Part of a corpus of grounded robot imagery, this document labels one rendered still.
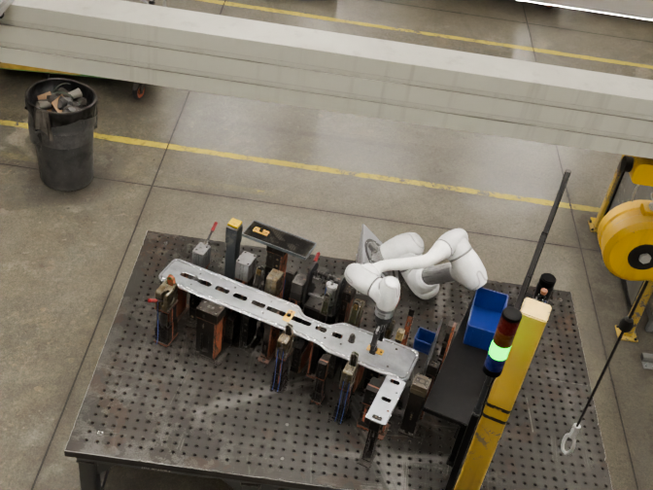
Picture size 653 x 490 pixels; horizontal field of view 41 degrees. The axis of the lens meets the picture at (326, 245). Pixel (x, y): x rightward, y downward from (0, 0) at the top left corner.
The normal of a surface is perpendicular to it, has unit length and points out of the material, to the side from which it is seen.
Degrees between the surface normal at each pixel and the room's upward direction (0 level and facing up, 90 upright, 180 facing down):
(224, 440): 0
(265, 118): 0
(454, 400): 0
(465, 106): 90
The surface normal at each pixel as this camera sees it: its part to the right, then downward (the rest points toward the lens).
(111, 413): 0.12, -0.77
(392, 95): -0.07, 0.63
